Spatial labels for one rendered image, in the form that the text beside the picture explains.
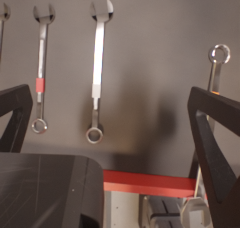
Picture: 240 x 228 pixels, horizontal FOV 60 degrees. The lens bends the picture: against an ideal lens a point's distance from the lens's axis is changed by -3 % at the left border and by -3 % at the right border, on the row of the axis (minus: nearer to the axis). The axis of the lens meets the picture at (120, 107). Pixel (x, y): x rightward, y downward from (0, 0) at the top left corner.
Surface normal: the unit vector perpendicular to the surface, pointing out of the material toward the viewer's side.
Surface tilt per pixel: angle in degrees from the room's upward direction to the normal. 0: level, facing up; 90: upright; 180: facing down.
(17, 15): 0
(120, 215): 0
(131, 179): 90
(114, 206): 0
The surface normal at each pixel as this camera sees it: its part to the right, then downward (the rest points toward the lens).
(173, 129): 0.01, 0.13
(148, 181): 0.12, -0.99
